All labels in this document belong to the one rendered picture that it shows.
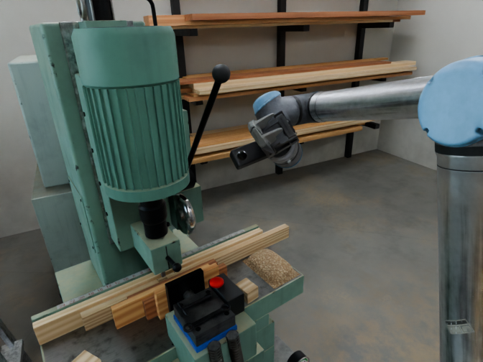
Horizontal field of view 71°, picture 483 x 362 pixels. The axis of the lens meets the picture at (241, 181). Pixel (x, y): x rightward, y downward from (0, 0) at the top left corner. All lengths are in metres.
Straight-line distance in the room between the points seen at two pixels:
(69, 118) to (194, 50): 2.36
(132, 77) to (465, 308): 0.64
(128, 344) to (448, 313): 0.61
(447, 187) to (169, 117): 0.47
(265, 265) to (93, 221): 0.46
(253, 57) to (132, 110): 2.81
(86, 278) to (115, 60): 0.77
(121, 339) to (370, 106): 0.76
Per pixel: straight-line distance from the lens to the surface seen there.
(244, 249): 0.97
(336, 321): 2.09
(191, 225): 0.93
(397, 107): 0.81
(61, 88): 0.85
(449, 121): 0.55
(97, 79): 0.63
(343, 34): 4.00
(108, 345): 0.83
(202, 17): 2.59
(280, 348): 1.13
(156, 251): 0.77
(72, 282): 1.20
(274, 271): 0.90
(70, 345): 0.87
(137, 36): 0.60
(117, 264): 1.04
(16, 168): 3.15
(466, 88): 0.55
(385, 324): 2.15
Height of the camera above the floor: 1.50
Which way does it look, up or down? 25 degrees down
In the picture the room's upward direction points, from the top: 2 degrees counter-clockwise
